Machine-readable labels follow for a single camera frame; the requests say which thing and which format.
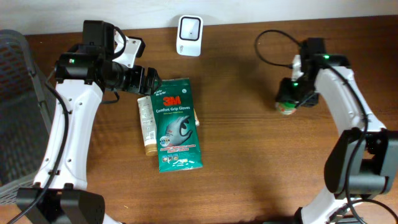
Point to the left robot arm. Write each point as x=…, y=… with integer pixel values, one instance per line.
x=103, y=61

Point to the white tube with gold cap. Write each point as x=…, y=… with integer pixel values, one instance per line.
x=148, y=125

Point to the grey plastic basket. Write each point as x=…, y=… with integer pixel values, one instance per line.
x=27, y=109

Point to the green lid seasoning jar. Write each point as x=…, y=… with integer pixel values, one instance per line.
x=285, y=108

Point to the white barcode scanner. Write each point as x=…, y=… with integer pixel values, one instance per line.
x=189, y=35

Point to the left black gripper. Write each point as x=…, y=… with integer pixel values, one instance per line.
x=141, y=83

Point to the orange white small packet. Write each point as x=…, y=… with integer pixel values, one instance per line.
x=197, y=123

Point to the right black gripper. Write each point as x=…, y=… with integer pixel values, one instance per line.
x=284, y=92

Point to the green packaged item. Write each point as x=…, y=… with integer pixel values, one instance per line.
x=177, y=140

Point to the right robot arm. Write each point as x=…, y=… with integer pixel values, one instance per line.
x=363, y=162

